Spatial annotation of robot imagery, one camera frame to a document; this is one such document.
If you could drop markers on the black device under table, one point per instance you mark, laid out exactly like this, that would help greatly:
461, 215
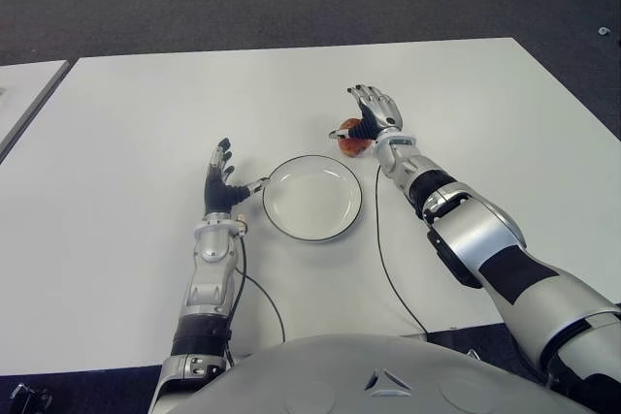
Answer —
29, 399

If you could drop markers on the white neighbouring table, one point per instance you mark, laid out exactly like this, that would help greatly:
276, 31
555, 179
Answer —
24, 94

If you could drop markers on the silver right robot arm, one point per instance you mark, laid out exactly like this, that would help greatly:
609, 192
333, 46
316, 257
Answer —
475, 239

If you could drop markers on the red apple with blue sticker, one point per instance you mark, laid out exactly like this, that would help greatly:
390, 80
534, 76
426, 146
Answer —
354, 147

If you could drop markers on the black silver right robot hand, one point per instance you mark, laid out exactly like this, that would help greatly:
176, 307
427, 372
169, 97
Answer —
381, 111

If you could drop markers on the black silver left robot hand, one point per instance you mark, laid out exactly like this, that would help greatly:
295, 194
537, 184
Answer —
217, 196

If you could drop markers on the grey robot torso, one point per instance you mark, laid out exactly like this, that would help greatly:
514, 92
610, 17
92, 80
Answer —
339, 380

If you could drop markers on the white plate with black rim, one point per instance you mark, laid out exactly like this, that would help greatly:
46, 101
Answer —
310, 200

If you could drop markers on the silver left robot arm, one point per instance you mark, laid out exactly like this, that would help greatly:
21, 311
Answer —
211, 278

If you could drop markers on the small white floor scrap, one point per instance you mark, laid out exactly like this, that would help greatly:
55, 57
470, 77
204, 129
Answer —
603, 30

